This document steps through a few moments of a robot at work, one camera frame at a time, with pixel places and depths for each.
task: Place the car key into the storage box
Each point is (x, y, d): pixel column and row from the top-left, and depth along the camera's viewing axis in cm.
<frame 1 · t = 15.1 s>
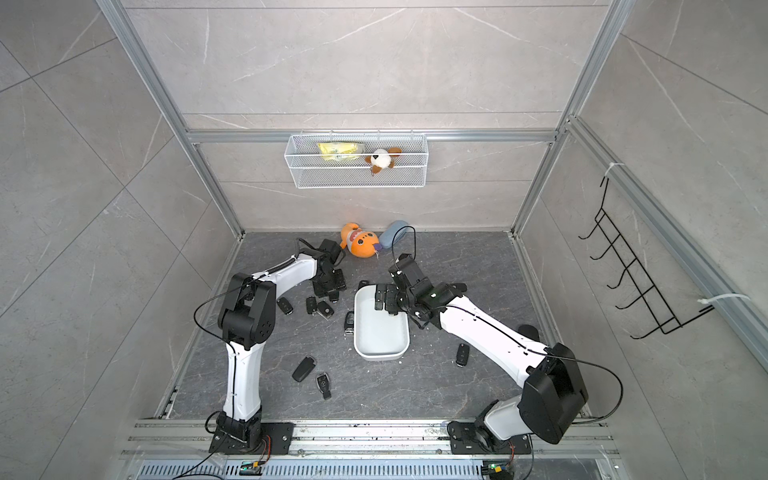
left hand: (341, 285, 102), fingers open
right hand: (390, 295, 81), fingers open
white storage box: (378, 335, 92), on the table
orange plush toy: (360, 243, 109), point 8 cm above the table
blue grey pouch: (392, 233, 119), point 3 cm above the table
black VW key: (311, 304, 100), on the table
black key near box: (324, 310, 97), point 2 cm above the table
black key with buttons: (349, 323, 94), point 2 cm above the table
large black key front: (304, 370, 85), point 2 cm above the table
black silver key front: (322, 383, 83), on the table

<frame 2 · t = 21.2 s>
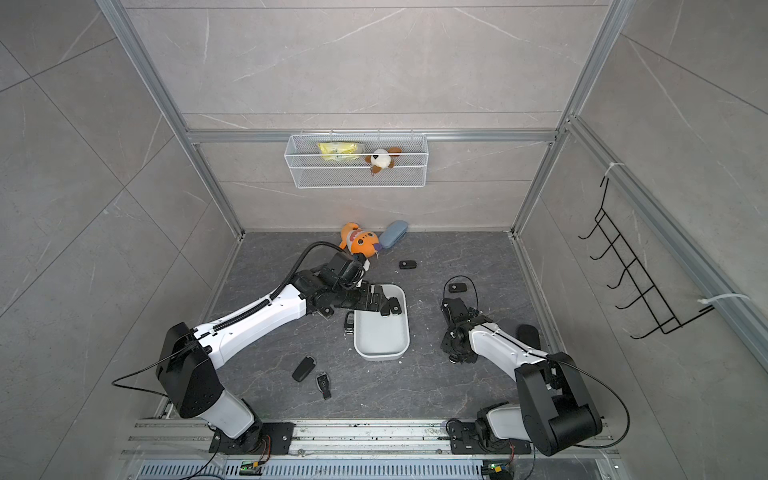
left hand: (375, 295, 81), fingers open
right hand: (454, 347, 89), fingers open
black car key far: (407, 264, 110), point 2 cm above the table
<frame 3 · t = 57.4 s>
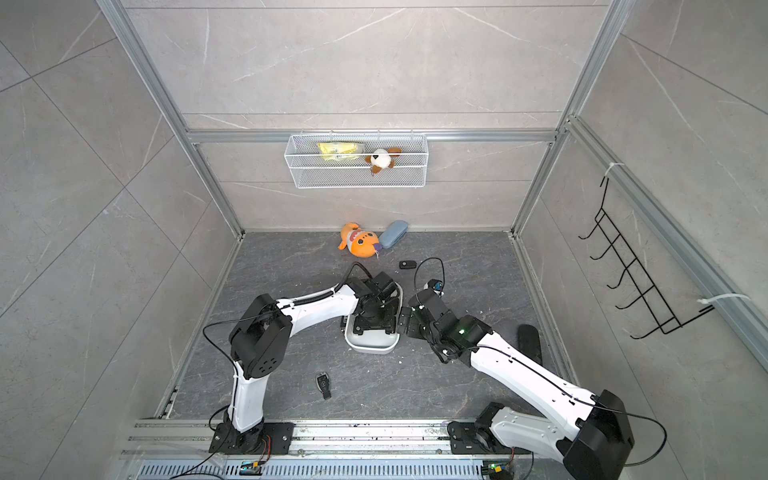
left hand: (391, 322, 90), fingers open
right hand: (413, 319, 79), fingers open
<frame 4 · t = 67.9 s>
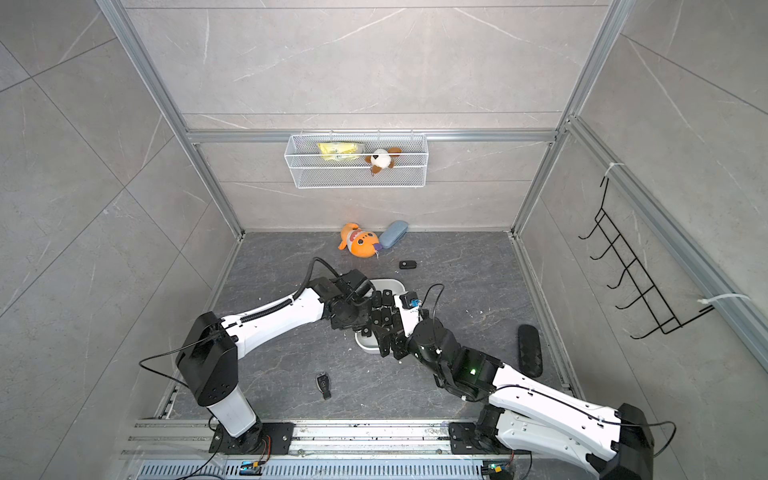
left hand: (366, 315, 85), fingers open
right hand: (389, 320, 71), fingers open
